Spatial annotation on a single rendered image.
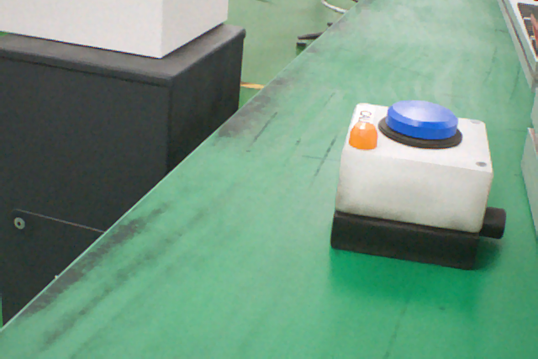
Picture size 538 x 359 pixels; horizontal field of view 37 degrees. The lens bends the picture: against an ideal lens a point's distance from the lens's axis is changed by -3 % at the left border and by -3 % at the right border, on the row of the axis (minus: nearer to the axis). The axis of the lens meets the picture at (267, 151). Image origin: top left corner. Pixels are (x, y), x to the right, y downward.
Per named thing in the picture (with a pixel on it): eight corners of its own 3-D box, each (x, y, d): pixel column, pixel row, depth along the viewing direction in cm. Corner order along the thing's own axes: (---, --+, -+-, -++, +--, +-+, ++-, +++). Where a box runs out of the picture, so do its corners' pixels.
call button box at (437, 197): (344, 189, 52) (356, 95, 50) (494, 212, 51) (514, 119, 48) (328, 249, 45) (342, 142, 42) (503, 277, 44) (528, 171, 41)
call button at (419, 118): (385, 125, 48) (389, 92, 47) (452, 135, 47) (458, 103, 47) (381, 150, 44) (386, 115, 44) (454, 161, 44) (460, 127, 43)
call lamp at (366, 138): (350, 137, 44) (352, 116, 44) (377, 141, 44) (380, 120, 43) (347, 147, 43) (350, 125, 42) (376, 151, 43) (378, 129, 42)
